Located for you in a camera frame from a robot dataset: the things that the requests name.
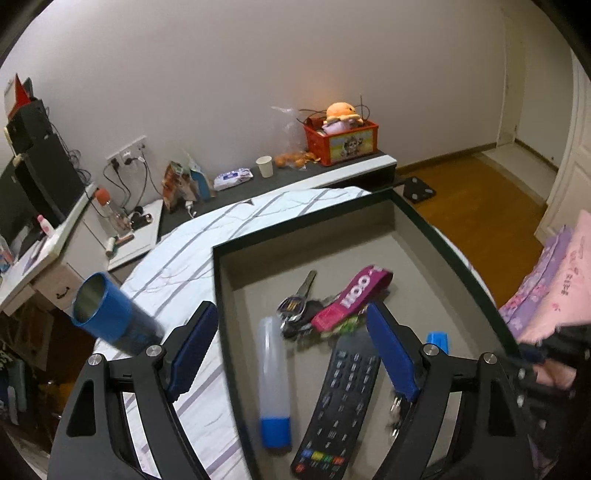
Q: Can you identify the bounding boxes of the black remote control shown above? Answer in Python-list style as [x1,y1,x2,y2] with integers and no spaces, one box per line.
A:
[291,330,384,480]

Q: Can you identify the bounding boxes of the black bathroom scale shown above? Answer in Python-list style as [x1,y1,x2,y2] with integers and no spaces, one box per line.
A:
[403,178,437,204]

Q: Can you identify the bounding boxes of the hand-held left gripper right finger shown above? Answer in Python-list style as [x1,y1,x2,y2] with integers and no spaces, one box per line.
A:
[366,301,539,480]

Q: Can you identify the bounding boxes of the blue metal tumbler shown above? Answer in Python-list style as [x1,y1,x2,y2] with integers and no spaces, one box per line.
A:
[70,272,164,356]

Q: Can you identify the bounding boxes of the white door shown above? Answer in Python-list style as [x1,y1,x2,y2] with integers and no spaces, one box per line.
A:
[536,46,591,241]

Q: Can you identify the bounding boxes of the black monitor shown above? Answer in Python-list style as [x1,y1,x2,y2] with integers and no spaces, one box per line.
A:
[0,161,29,252]

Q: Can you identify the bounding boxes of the red paper item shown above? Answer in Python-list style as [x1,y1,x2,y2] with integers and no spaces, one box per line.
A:
[14,73,36,107]

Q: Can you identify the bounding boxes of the white low shelf board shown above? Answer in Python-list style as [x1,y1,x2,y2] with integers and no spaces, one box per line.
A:
[108,198,165,271]

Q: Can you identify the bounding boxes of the red plastic crate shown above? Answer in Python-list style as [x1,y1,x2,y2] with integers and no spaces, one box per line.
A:
[303,117,380,167]

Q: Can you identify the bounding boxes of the large black speaker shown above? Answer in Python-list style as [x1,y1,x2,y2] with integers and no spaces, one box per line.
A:
[14,136,87,228]

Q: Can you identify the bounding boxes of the brown snack bag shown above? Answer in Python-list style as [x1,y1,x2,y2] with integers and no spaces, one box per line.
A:
[163,161,195,213]

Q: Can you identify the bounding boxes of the white desk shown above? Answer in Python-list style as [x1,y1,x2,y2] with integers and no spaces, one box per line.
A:
[0,185,100,319]

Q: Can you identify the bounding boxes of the pink lanyard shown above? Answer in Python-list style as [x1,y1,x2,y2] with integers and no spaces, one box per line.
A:
[311,265,394,333]

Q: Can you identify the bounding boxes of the small blue packet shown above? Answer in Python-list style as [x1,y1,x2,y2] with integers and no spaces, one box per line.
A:
[426,332,450,356]

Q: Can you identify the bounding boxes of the clear plastic bag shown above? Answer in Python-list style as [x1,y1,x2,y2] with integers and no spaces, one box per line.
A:
[271,106,308,154]

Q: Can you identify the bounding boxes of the clear tube with blue cap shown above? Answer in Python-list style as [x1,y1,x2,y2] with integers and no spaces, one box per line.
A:
[257,316,293,449]

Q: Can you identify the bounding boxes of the wet wipes packet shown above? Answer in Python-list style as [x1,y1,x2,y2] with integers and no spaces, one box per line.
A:
[213,167,254,192]

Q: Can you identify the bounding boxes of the pink box with dark rim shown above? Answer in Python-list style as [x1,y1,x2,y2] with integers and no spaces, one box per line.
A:
[211,187,499,480]

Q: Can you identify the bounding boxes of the pink printed quilt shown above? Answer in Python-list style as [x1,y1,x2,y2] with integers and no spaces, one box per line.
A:
[499,225,591,344]

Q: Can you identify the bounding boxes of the dark low cabinet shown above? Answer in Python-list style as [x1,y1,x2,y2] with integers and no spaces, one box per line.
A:
[157,152,399,241]

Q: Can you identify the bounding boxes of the bunch of keys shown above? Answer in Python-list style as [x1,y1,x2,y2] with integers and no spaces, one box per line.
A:
[277,270,326,340]

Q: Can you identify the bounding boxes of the orange cap bottle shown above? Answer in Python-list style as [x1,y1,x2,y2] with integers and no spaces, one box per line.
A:
[93,187,119,228]

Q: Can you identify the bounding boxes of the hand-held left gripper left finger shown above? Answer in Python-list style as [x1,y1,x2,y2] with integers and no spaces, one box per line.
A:
[46,301,219,480]

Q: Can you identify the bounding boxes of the orange plush toy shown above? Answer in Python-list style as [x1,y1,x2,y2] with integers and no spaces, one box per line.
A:
[323,102,363,134]

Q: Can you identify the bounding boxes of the small black speaker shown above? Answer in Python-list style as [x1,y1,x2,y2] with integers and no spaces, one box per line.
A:
[6,99,50,154]

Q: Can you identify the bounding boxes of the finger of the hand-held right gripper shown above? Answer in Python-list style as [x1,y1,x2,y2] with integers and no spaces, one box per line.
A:
[505,340,546,371]

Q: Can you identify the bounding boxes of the white wall outlet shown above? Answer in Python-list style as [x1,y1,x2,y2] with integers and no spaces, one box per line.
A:
[105,135,147,161]

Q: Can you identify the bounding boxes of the small silver keys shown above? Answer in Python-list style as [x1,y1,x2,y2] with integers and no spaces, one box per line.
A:
[388,392,410,439]

